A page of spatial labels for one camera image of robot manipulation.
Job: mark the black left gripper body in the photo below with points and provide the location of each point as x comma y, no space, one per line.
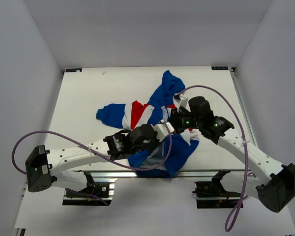
151,145

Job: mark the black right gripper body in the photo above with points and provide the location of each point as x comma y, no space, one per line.
181,121

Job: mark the blue white red jacket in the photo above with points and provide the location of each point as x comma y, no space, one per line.
167,159

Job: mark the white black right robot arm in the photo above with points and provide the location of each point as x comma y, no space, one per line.
272,182

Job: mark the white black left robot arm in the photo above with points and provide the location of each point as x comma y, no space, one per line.
47,168

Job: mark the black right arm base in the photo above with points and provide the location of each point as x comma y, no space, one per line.
211,194

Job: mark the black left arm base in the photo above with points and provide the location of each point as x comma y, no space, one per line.
96,193

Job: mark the blue right corner label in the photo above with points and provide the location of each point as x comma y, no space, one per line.
218,68

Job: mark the blue corner label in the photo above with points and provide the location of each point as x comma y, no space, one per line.
73,70
218,68

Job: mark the blue left corner label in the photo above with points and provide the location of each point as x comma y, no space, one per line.
73,70

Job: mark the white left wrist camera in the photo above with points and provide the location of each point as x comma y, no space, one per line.
163,129

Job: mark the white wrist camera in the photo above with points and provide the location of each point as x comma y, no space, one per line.
163,129
181,102

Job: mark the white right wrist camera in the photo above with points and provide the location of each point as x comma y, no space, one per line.
181,102

